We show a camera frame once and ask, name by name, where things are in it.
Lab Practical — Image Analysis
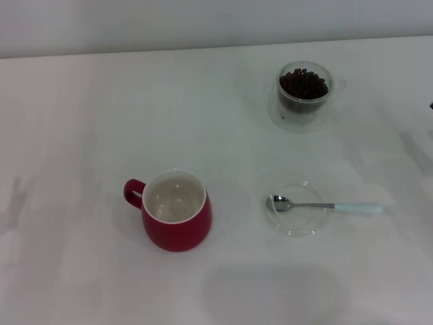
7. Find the pile of coffee beans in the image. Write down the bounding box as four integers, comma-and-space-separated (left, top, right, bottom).
277, 67, 329, 114

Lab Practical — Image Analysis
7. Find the metal spoon with light-blue handle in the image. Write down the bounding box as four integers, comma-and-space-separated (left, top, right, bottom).
265, 194, 386, 216

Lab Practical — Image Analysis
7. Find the clear double-walled glass cup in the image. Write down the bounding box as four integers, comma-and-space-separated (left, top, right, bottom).
268, 60, 348, 133

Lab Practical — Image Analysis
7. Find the red ceramic mug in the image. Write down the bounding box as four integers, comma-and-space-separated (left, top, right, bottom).
122, 168, 213, 253

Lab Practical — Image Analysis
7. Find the clear glass saucer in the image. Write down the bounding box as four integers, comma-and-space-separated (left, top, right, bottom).
263, 181, 328, 240

